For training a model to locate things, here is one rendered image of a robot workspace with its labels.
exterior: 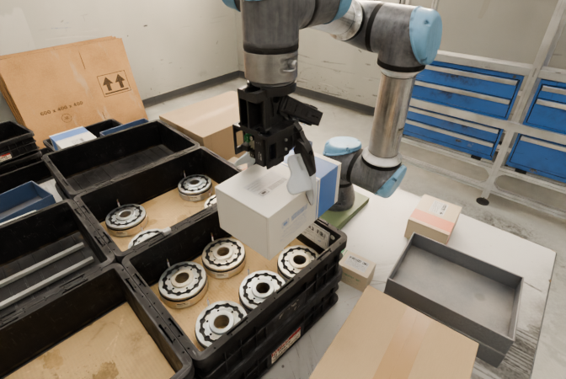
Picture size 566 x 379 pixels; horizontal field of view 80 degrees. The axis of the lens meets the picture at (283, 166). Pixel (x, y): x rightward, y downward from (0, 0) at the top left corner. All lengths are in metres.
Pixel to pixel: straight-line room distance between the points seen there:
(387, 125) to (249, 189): 0.50
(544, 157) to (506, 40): 1.10
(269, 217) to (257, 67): 0.21
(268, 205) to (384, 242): 0.66
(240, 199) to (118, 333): 0.41
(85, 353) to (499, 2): 3.16
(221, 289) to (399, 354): 0.38
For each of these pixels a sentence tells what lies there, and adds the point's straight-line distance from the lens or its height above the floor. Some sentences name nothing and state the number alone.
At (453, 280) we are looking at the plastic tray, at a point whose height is 0.75.
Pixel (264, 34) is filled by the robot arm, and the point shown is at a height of 1.38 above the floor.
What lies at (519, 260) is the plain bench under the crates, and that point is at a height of 0.70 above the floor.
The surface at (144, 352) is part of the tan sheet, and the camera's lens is 0.77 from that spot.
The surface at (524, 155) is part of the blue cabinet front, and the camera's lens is 2.54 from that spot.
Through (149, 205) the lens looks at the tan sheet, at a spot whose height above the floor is 0.83.
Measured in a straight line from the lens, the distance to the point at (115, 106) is 3.69.
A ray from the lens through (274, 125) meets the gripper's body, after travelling 0.50.
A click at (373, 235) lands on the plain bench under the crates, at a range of 1.14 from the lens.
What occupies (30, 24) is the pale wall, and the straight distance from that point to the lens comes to 3.63.
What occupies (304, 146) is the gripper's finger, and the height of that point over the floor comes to 1.22.
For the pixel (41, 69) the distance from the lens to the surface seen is 3.51.
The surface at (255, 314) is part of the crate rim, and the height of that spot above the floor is 0.93.
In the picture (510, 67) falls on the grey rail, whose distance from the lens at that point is 2.37.
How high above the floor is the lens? 1.47
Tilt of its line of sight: 32 degrees down
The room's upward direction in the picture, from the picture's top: straight up
